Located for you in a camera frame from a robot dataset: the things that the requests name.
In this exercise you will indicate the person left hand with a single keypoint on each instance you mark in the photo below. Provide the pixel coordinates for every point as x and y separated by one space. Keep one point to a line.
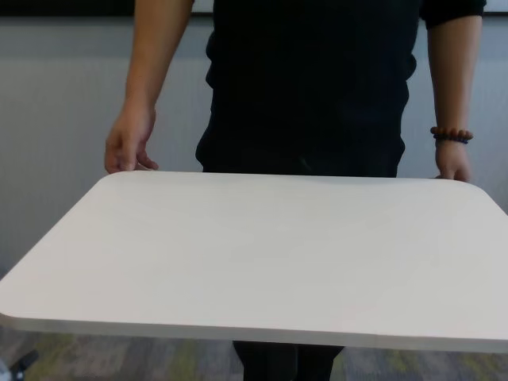
452 162

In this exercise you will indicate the person right hand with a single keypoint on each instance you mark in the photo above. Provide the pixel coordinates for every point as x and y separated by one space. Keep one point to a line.
127 139

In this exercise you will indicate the white rolling pedestal table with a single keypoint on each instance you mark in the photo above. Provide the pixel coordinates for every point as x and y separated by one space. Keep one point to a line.
254 254

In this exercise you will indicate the person left forearm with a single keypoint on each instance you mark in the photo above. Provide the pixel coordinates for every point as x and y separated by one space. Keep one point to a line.
452 79

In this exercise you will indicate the person torso in black clothes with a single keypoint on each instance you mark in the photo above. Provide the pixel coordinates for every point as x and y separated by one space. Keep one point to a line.
309 79

